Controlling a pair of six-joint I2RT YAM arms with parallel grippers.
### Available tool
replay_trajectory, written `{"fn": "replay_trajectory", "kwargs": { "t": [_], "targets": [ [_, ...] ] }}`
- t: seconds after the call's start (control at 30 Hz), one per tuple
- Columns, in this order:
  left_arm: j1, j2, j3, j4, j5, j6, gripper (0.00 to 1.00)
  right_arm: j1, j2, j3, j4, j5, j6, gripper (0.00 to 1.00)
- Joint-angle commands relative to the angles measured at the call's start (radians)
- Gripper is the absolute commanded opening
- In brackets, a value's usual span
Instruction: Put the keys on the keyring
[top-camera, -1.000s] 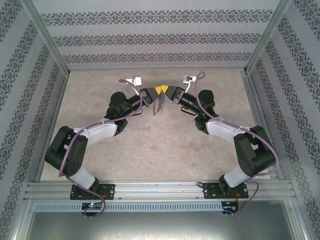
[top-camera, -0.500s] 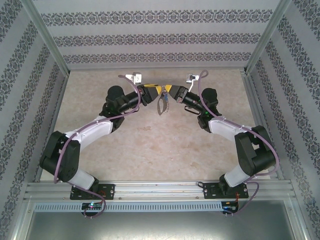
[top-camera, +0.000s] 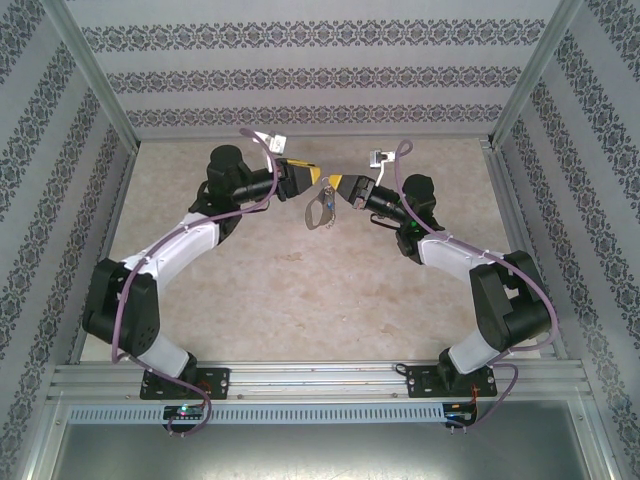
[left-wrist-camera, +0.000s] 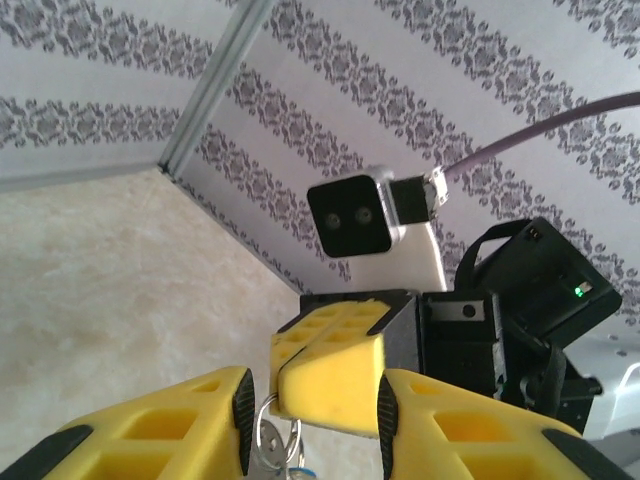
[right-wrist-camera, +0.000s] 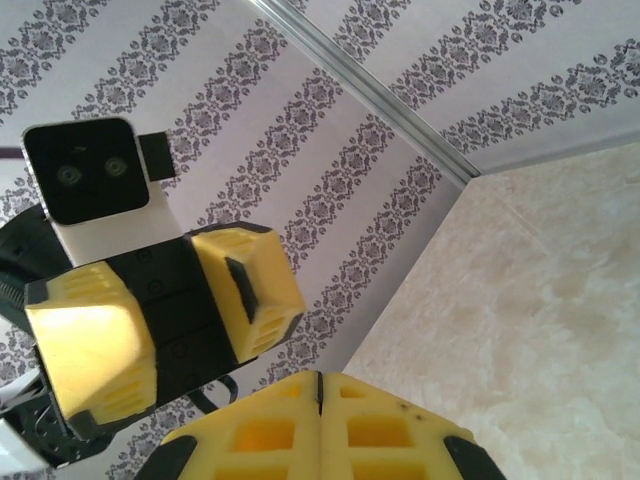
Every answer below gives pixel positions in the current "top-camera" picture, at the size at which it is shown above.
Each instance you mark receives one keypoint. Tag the aluminium side rail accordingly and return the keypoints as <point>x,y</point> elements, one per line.
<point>117,200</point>
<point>510,200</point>

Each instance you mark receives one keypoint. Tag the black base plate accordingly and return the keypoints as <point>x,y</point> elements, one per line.
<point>217,382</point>
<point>420,382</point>

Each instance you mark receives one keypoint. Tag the aluminium mounting rail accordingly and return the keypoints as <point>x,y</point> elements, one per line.
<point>315,380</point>

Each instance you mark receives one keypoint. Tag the left circuit board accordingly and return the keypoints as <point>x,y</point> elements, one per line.
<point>182,411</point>

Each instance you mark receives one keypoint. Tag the grey metal panel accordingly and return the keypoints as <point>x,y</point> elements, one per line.
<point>320,455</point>

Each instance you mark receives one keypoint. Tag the circuit board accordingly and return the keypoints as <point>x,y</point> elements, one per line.
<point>182,411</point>
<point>457,415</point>

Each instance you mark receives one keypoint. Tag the aluminium frame post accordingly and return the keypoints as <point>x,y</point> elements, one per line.
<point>537,65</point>
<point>91,65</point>

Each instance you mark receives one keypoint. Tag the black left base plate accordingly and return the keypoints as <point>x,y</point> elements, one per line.
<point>217,382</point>

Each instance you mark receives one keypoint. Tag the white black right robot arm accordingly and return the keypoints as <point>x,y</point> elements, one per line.
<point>445,252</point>

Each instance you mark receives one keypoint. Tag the grey metal carabiner clip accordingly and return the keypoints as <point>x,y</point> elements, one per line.
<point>332,217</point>

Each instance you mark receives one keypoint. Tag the grey metal carabiner keyring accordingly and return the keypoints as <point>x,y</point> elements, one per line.
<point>309,225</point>

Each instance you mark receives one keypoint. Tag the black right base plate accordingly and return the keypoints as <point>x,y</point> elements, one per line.
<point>420,382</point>

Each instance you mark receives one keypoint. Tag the right circuit board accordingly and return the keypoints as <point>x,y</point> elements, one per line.
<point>457,415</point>

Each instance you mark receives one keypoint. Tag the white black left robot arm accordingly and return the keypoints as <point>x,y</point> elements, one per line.
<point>190,240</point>

